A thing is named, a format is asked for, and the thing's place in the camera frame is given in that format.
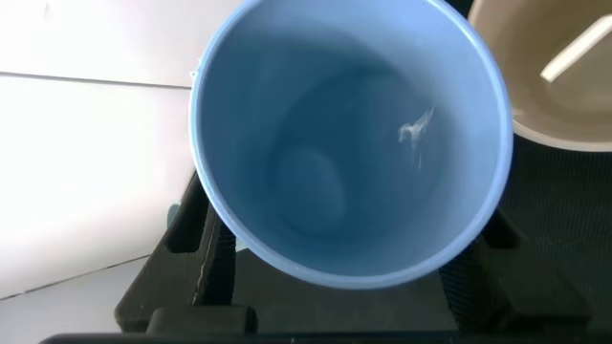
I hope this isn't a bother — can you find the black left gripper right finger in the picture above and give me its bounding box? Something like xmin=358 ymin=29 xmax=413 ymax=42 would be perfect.
xmin=438 ymin=209 xmax=592 ymax=336

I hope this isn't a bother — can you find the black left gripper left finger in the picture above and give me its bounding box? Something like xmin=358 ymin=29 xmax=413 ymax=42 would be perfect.
xmin=114 ymin=171 xmax=238 ymax=333

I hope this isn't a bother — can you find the light blue plastic cup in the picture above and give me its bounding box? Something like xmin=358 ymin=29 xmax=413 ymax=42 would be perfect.
xmin=188 ymin=0 xmax=515 ymax=291

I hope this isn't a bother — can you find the black woven table cover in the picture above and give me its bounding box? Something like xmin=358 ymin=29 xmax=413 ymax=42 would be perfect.
xmin=232 ymin=133 xmax=612 ymax=335

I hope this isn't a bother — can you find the cream plastic cup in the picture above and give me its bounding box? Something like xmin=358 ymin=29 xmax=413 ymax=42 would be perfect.
xmin=467 ymin=0 xmax=612 ymax=154

